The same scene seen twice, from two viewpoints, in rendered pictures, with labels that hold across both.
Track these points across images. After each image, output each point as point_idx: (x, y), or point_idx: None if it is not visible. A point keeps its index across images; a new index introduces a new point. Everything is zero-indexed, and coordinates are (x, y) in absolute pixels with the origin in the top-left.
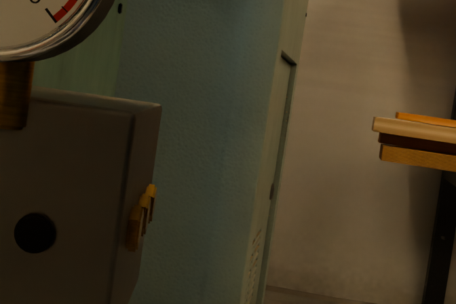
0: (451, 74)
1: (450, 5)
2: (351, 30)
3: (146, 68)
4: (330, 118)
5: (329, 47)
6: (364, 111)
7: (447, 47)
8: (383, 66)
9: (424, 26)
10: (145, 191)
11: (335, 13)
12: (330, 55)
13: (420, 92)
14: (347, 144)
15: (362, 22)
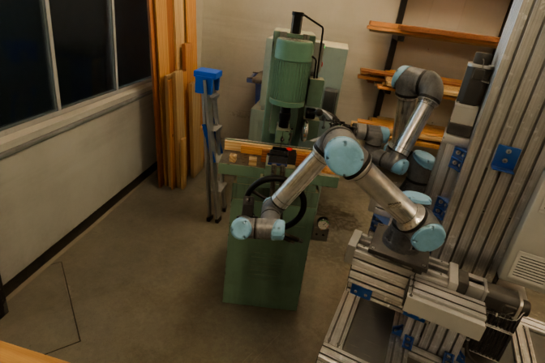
0: (375, 100)
1: None
2: (346, 87)
3: (303, 146)
4: (339, 112)
5: (340, 92)
6: (349, 110)
7: (374, 93)
8: (355, 98)
9: (367, 87)
10: None
11: (342, 83)
12: (340, 95)
13: (365, 105)
14: (344, 119)
15: (349, 85)
